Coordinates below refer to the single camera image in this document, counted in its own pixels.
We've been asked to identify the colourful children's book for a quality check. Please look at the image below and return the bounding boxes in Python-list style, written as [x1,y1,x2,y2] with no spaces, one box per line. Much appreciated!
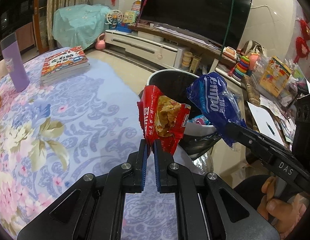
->
[41,46,90,86]

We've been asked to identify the wooden sliding door frame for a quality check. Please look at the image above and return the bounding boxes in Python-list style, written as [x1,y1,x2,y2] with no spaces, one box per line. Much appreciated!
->
[33,0,49,54]

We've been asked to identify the teal cloth covered furniture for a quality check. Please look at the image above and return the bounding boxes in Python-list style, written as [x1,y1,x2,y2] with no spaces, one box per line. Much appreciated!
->
[52,4,111,49]

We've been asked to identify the red snack bag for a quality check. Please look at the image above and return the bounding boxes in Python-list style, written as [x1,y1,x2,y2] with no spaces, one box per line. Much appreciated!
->
[137,85,191,155]

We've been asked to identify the black flat screen television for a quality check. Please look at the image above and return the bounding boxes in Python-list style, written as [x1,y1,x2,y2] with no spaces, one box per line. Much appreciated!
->
[141,0,252,49]

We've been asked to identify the rainbow stacking ring toy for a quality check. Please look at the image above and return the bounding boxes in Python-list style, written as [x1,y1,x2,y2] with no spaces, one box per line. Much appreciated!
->
[229,56,250,81]

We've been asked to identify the person's right hand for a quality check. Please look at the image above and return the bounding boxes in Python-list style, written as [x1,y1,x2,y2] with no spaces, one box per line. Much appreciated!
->
[257,175,310,239]

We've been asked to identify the toy ferris wheel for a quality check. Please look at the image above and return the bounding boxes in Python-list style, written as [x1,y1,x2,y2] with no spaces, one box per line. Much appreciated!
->
[105,10,124,29]

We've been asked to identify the purple water bottle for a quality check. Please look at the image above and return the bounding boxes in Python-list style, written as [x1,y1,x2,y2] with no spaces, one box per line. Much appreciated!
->
[0,33,30,92]

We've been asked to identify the white TV cabinet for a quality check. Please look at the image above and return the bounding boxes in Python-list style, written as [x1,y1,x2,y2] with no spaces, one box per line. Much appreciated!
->
[105,24,236,76]

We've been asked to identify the pink kettlebell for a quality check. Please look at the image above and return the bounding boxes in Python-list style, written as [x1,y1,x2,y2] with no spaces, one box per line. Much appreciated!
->
[95,33,106,50]

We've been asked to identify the blue candy wrapper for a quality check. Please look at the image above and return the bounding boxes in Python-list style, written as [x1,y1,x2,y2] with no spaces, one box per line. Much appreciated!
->
[188,115,211,126]

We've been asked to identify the white round trash bin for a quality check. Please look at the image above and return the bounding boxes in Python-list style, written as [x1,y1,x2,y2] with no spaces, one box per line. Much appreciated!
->
[137,69,220,159]

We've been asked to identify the floral tablecloth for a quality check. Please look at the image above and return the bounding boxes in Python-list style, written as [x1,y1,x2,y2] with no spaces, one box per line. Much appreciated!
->
[0,51,152,239]

